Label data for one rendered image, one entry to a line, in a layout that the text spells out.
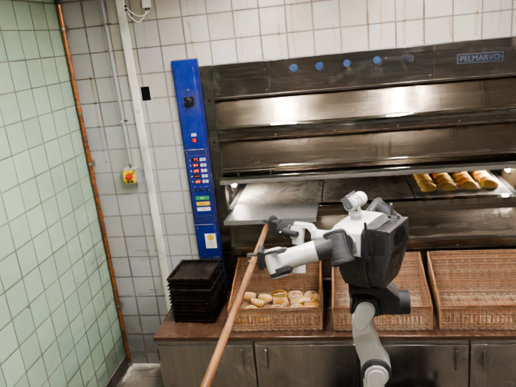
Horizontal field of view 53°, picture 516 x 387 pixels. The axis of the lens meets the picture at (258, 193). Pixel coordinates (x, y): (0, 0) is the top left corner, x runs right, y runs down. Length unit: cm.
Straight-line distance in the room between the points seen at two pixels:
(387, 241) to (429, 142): 112
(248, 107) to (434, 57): 112
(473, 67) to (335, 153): 91
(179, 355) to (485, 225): 203
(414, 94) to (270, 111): 85
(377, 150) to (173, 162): 129
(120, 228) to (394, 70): 205
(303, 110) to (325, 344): 138
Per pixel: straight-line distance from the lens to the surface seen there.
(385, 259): 232
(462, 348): 319
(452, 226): 344
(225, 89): 325
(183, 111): 328
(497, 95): 329
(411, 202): 334
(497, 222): 349
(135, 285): 383
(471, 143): 330
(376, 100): 319
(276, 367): 324
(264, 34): 317
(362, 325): 256
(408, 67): 319
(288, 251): 223
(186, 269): 337
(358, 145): 323
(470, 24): 322
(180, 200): 347
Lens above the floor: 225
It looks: 17 degrees down
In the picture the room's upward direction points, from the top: 6 degrees counter-clockwise
